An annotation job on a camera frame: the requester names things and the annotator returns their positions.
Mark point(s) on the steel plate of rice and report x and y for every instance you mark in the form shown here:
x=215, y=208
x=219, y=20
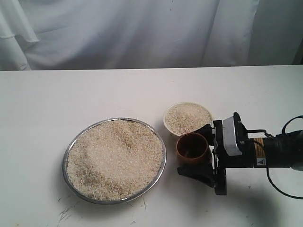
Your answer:
x=114, y=161

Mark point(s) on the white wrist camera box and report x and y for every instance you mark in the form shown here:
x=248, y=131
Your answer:
x=229, y=138

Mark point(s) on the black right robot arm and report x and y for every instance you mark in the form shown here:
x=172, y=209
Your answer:
x=263, y=150

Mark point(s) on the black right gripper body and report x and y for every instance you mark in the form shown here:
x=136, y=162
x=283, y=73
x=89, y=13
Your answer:
x=220, y=183

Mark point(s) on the white bowl of rice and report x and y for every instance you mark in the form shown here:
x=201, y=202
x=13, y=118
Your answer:
x=186, y=117

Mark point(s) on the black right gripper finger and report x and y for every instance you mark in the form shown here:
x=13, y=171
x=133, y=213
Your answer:
x=202, y=172
x=207, y=132

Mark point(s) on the white backdrop curtain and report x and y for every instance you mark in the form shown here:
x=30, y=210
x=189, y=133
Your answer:
x=134, y=34

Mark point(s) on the brown wooden cup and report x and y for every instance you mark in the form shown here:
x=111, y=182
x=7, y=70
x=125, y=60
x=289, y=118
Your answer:
x=193, y=149

